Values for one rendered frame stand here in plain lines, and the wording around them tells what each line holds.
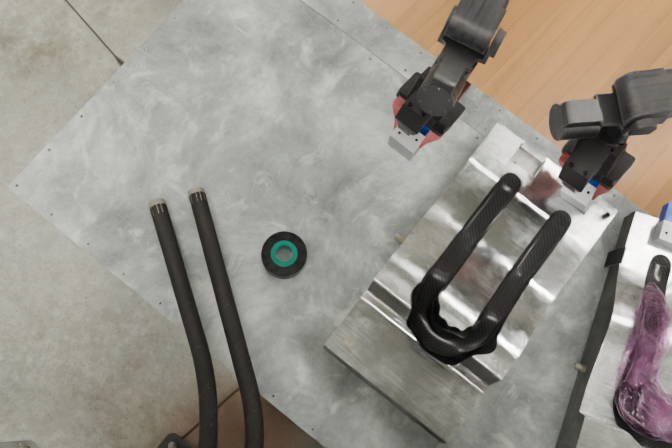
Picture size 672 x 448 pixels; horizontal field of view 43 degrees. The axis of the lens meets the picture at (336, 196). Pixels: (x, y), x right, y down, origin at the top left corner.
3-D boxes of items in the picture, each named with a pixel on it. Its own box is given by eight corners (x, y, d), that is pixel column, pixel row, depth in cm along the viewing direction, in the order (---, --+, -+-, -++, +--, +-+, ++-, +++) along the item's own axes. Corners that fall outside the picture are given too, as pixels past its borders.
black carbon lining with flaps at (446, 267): (503, 170, 153) (516, 154, 144) (577, 225, 151) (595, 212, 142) (385, 323, 145) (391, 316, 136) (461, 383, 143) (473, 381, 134)
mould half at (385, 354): (487, 137, 161) (504, 112, 148) (600, 221, 158) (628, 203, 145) (322, 347, 150) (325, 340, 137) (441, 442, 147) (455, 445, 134)
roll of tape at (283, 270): (296, 286, 153) (296, 282, 149) (254, 268, 153) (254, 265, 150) (313, 245, 155) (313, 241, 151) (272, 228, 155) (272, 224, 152)
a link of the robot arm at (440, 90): (456, 128, 127) (487, 70, 118) (404, 101, 127) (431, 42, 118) (479, 84, 134) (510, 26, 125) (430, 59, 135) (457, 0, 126)
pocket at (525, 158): (518, 146, 156) (524, 140, 152) (542, 164, 155) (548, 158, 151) (504, 165, 155) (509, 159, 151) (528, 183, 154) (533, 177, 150)
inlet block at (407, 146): (432, 88, 151) (436, 77, 146) (454, 105, 151) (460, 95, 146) (387, 144, 149) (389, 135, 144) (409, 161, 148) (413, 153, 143)
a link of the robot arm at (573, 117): (554, 157, 131) (586, 131, 120) (545, 104, 134) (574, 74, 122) (625, 151, 133) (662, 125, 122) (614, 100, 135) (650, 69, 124)
